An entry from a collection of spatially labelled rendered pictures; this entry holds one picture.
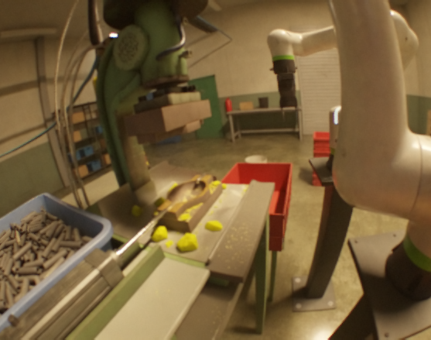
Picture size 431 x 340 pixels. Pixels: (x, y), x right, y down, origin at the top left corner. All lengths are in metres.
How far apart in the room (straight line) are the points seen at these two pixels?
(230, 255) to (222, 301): 0.08
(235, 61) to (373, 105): 5.84
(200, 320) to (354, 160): 0.31
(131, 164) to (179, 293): 0.32
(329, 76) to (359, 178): 5.53
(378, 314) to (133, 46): 0.61
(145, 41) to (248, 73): 5.58
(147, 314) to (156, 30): 0.43
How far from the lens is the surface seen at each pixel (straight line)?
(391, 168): 0.28
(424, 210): 0.31
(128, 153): 0.47
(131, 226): 0.44
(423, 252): 0.37
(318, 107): 5.72
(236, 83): 5.97
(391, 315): 0.39
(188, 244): 0.32
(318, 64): 5.76
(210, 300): 0.32
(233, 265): 0.30
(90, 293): 0.27
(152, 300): 0.29
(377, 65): 0.27
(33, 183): 5.54
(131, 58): 0.37
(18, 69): 5.94
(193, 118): 0.36
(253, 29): 6.13
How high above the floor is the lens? 1.22
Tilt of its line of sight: 21 degrees down
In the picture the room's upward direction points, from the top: 9 degrees counter-clockwise
